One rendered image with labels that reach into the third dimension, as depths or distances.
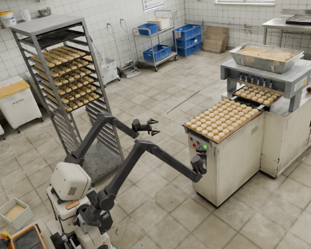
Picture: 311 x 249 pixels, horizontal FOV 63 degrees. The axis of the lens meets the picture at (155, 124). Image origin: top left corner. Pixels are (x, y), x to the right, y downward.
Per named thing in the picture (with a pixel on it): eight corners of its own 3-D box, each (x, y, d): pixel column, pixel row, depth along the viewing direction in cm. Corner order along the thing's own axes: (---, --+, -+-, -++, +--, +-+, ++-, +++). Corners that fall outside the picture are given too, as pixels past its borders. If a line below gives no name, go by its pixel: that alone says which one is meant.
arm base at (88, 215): (78, 211, 140) (87, 225, 131) (86, 198, 140) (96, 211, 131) (90, 213, 146) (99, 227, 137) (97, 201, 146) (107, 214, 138)
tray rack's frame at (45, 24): (128, 165, 321) (85, 16, 222) (93, 189, 296) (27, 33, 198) (101, 145, 364) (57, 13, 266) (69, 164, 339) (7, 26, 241)
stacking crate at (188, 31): (188, 31, 653) (188, 23, 642) (201, 33, 627) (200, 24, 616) (173, 39, 623) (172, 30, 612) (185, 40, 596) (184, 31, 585)
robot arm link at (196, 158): (189, 177, 168) (196, 183, 160) (181, 165, 163) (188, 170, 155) (202, 165, 170) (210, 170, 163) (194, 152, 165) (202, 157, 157)
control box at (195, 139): (191, 145, 232) (190, 132, 224) (212, 156, 215) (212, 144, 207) (189, 146, 230) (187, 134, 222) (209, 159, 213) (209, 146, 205)
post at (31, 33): (94, 182, 294) (33, 31, 200) (92, 183, 292) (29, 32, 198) (93, 181, 296) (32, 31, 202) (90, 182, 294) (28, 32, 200)
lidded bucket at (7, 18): (16, 23, 428) (10, 10, 416) (20, 24, 411) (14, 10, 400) (1, 27, 416) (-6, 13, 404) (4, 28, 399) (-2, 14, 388)
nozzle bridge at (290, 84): (239, 83, 287) (240, 54, 268) (305, 102, 236) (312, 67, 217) (220, 94, 272) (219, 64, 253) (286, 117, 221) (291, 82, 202)
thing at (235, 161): (233, 160, 305) (235, 94, 256) (259, 175, 281) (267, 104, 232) (192, 193, 274) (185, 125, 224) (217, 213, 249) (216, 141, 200)
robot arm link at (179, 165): (142, 147, 149) (150, 153, 139) (148, 139, 149) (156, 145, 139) (189, 178, 169) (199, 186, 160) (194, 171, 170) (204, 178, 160)
